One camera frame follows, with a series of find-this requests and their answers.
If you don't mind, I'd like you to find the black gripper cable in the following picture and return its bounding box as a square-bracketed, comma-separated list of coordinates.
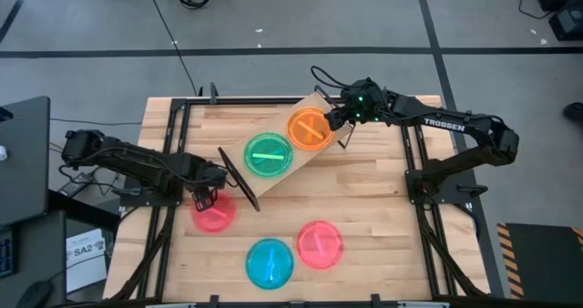
[311, 65, 354, 90]

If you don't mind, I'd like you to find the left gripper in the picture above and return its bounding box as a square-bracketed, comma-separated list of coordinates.
[181, 159, 228, 212]

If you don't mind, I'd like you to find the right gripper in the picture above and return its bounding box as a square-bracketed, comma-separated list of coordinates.
[324, 77, 388, 132]

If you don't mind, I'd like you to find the pink transparent plastic plate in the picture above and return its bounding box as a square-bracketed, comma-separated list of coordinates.
[295, 220, 345, 271]
[189, 190, 238, 234]

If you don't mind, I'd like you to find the black keyboard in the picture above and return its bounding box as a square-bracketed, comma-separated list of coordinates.
[0, 228, 19, 280]

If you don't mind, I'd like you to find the green transparent plastic plate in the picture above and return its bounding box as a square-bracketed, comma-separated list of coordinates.
[242, 132, 294, 180]

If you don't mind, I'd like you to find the white SA2 paper sheet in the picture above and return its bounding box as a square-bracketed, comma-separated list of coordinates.
[66, 228, 108, 295]

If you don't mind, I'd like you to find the black metal rig frame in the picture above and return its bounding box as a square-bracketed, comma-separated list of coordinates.
[102, 96, 491, 308]

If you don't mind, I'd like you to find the black floor cable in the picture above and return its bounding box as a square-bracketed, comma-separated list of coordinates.
[517, 0, 552, 21]
[144, 0, 201, 98]

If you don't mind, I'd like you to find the grey floor cable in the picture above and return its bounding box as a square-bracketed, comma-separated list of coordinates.
[48, 118, 143, 127]

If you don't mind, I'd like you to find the black computer mouse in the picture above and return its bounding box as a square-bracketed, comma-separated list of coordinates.
[15, 280, 52, 308]

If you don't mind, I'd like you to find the dark grey side table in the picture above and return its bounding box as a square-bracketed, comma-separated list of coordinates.
[0, 96, 51, 227]

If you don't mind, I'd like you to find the person's shoe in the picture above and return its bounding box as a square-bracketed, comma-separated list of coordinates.
[562, 101, 583, 122]

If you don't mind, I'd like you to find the wooden tray board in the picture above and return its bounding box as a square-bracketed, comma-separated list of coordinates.
[217, 84, 357, 212]

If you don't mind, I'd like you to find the black power brick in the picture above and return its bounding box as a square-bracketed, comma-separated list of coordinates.
[57, 171, 95, 198]

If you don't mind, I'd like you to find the black yellow hazard mat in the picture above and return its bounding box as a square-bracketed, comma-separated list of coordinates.
[496, 221, 583, 301]

